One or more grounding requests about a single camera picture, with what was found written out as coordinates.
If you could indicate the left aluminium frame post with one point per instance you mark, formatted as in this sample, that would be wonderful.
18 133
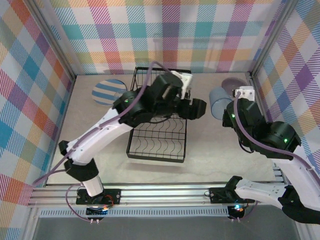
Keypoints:
53 40

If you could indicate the blue glass cup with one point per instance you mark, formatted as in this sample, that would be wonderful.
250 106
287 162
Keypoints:
218 102

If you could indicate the left controller board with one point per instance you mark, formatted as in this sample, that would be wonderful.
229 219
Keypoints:
97 212

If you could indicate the aluminium frame post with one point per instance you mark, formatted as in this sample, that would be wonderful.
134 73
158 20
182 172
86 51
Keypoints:
281 20
53 40

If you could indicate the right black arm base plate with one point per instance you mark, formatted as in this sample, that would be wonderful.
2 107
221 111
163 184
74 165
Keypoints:
217 193

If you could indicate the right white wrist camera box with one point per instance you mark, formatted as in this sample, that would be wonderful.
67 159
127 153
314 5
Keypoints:
246 93

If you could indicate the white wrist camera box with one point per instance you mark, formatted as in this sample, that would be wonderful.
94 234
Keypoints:
246 93
186 81

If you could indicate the right aluminium frame post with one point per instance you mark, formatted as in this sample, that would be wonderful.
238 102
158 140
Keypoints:
281 20

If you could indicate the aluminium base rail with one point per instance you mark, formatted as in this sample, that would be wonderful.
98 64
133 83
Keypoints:
160 196

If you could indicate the blue white striped plate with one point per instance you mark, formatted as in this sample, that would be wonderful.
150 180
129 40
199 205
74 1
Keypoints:
105 92

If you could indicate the right controller board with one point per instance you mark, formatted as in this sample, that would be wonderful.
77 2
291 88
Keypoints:
237 210

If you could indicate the purple bowl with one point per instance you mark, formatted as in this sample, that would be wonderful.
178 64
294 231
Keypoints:
232 82

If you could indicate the controller board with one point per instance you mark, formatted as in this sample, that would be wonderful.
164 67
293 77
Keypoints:
237 210
97 212

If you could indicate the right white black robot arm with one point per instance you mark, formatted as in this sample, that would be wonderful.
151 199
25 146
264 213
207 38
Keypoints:
262 191

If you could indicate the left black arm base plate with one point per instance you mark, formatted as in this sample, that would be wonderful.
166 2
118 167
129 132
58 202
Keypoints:
115 196

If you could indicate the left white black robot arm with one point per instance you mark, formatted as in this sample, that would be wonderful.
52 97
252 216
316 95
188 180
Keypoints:
100 140

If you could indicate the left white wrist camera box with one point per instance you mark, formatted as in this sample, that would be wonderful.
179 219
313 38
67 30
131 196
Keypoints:
186 81

